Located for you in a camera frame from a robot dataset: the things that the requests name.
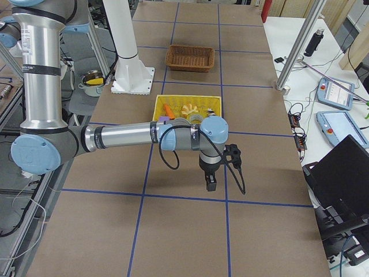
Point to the teach pendant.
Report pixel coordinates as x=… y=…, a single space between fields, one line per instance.
x=336 y=125
x=333 y=95

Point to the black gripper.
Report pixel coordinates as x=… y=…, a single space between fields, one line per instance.
x=208 y=167

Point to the teach pendant near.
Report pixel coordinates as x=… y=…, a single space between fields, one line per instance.
x=336 y=125

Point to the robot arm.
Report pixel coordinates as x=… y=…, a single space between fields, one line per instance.
x=46 y=141

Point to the toy panda figure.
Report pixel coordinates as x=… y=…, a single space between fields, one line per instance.
x=210 y=112

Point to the toy carrot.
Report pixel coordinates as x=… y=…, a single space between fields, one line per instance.
x=168 y=111

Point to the brown wicker basket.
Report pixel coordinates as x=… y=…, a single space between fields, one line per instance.
x=190 y=58

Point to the black water bottle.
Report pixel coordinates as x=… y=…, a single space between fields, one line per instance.
x=314 y=42

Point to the black laptop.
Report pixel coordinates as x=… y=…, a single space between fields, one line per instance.
x=341 y=177

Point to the small black adapter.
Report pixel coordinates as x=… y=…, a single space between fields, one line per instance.
x=279 y=60

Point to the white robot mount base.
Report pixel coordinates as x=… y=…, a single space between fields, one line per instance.
x=131 y=75

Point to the toy croissant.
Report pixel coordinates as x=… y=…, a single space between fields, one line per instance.
x=188 y=109

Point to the yellow clear tape roll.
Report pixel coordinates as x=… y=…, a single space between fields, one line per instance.
x=195 y=118

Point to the white enamel pot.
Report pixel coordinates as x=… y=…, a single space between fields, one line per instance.
x=92 y=83

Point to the purple foam block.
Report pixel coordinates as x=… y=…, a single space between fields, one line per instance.
x=163 y=118

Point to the teach pendant far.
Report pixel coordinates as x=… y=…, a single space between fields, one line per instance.
x=333 y=95

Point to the yellow woven basket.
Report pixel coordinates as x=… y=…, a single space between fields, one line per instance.
x=177 y=101

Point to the aluminium frame post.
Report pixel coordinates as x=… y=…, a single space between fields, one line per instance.
x=298 y=45

